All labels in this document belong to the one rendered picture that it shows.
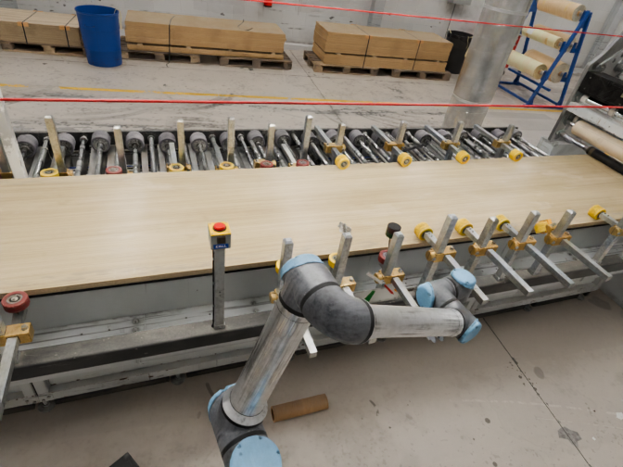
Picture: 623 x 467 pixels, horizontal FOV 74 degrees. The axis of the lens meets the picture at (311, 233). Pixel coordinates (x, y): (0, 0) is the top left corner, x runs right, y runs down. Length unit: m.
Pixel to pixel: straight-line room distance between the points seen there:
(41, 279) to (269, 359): 1.01
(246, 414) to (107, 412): 1.23
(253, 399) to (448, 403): 1.60
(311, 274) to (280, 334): 0.20
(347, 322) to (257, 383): 0.40
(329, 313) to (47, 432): 1.82
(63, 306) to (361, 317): 1.33
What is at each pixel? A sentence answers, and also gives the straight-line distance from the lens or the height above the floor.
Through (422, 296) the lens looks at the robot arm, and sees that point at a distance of 1.48.
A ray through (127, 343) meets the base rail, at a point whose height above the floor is 0.70.
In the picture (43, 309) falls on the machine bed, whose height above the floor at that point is 0.73.
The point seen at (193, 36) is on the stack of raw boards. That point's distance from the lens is 7.24.
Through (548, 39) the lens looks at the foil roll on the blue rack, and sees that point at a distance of 8.62.
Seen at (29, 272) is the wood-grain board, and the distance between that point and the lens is 1.91.
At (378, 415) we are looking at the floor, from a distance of 2.52.
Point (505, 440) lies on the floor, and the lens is 2.75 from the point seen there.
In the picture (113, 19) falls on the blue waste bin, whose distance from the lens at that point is 6.88.
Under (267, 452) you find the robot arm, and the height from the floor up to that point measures 0.87.
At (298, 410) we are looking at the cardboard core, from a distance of 2.35.
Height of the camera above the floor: 2.12
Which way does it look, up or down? 37 degrees down
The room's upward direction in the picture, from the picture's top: 10 degrees clockwise
